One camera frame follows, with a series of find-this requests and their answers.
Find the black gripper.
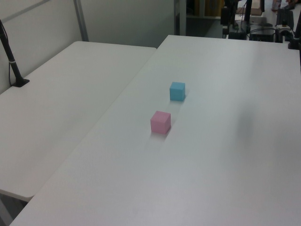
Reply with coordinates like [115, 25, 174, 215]
[221, 0, 238, 27]

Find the blue cube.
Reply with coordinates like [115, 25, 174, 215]
[169, 81, 186, 102]

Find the pink cube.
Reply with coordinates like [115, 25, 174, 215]
[150, 110, 172, 134]

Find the black upright pole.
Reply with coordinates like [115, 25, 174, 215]
[244, 0, 253, 24]

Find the cardboard box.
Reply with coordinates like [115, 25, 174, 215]
[237, 6, 263, 16]

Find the black electronics box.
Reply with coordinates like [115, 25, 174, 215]
[249, 28, 276, 42]

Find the emergency stop button box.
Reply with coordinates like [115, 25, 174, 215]
[275, 20, 295, 43]

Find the black chair back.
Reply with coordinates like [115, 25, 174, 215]
[277, 8, 294, 27]

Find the black clamp stand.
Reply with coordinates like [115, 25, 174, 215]
[287, 14, 301, 50]

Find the white side table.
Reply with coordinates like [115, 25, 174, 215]
[0, 40, 158, 199]

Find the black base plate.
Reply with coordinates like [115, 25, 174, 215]
[222, 31, 246, 40]

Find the grey metal partition post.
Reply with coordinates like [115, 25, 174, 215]
[73, 0, 89, 42]

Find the black camera stand pole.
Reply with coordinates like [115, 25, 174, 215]
[0, 19, 30, 89]

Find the thin black cable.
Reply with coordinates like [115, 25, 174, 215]
[1, 23, 17, 87]

